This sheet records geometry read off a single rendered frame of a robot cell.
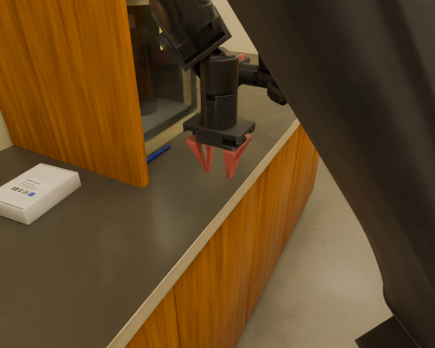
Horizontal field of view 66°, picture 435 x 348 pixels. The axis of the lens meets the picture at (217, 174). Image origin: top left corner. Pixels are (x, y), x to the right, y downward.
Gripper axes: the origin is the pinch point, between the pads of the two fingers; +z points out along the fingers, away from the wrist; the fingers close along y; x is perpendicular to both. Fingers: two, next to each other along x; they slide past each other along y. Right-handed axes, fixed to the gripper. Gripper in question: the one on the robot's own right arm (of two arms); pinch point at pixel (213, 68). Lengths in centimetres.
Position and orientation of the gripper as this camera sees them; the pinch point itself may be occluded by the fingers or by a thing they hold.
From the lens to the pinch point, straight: 99.8
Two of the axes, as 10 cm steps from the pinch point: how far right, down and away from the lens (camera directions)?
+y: -4.6, 4.8, -7.5
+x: -0.1, 8.4, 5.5
